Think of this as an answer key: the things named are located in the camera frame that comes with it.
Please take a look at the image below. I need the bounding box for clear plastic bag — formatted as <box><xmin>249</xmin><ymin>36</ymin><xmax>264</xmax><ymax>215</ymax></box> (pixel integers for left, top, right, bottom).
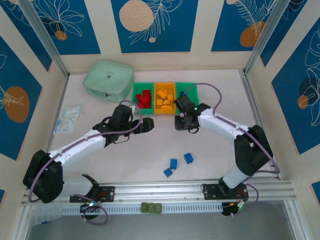
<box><xmin>26</xmin><ymin>203</ymin><xmax>63</xmax><ymax>227</ymax></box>

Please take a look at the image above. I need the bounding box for green plastic bin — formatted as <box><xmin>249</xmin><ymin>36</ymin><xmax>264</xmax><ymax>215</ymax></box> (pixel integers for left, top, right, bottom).
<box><xmin>131</xmin><ymin>82</ymin><xmax>155</xmax><ymax>115</ymax></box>
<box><xmin>174</xmin><ymin>81</ymin><xmax>199</xmax><ymax>115</ymax></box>

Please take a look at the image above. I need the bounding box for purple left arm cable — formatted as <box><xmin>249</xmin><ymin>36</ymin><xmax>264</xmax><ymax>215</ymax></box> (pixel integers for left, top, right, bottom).
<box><xmin>27</xmin><ymin>99</ymin><xmax>144</xmax><ymax>225</ymax></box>

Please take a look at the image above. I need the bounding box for aluminium side rail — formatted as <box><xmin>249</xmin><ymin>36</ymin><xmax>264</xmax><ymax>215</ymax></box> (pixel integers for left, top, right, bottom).
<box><xmin>241</xmin><ymin>71</ymin><xmax>281</xmax><ymax>181</ymax></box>
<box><xmin>46</xmin><ymin>74</ymin><xmax>70</xmax><ymax>153</ymax></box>

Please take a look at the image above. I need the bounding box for white slotted cable duct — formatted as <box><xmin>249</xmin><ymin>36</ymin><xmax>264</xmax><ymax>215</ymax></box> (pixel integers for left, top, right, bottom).
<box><xmin>29</xmin><ymin>201</ymin><xmax>224</xmax><ymax>216</ymax></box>

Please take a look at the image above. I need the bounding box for aluminium frame post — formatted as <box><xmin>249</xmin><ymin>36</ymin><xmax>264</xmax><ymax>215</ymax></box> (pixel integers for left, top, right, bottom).
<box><xmin>242</xmin><ymin>0</ymin><xmax>310</xmax><ymax>76</ymax></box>
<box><xmin>18</xmin><ymin>0</ymin><xmax>70</xmax><ymax>78</ymax></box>

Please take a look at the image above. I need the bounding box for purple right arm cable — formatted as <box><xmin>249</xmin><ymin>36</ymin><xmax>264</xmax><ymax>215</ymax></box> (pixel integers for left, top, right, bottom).
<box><xmin>183</xmin><ymin>82</ymin><xmax>281</xmax><ymax>219</ymax></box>

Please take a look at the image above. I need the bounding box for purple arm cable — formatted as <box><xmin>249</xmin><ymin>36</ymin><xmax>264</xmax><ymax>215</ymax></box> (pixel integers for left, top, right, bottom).
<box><xmin>183</xmin><ymin>82</ymin><xmax>281</xmax><ymax>219</ymax></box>
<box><xmin>27</xmin><ymin>99</ymin><xmax>144</xmax><ymax>225</ymax></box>

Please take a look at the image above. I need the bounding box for clear wipe packet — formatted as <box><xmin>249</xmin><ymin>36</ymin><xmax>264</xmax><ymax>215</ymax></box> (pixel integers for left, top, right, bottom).
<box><xmin>62</xmin><ymin>104</ymin><xmax>86</xmax><ymax>118</ymax></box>
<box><xmin>53</xmin><ymin>117</ymin><xmax>76</xmax><ymax>135</ymax></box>

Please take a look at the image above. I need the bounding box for mint green zip pouch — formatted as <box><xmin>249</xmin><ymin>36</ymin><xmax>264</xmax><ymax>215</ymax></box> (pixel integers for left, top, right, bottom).
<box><xmin>83</xmin><ymin>59</ymin><xmax>135</xmax><ymax>103</ymax></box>

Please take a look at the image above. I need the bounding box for yellow plastic bin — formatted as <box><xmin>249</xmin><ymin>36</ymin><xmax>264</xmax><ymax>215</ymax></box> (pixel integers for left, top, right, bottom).
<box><xmin>153</xmin><ymin>82</ymin><xmax>177</xmax><ymax>115</ymax></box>

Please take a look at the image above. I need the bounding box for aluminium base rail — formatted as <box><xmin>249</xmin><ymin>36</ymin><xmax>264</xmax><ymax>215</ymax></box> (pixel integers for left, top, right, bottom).
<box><xmin>21</xmin><ymin>176</ymin><xmax>297</xmax><ymax>205</ymax></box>

